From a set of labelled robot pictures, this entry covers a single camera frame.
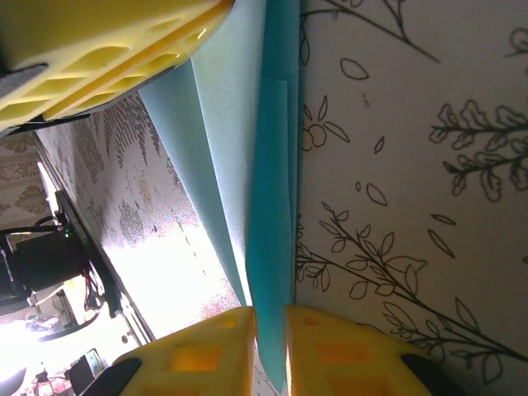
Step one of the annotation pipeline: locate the floral print table cover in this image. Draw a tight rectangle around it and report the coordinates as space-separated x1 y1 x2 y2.
39 0 528 396

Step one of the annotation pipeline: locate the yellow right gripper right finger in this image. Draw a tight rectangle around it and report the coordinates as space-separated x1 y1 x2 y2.
284 304 469 396

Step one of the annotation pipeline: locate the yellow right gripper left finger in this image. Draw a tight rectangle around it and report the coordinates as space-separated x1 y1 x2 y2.
84 305 257 396

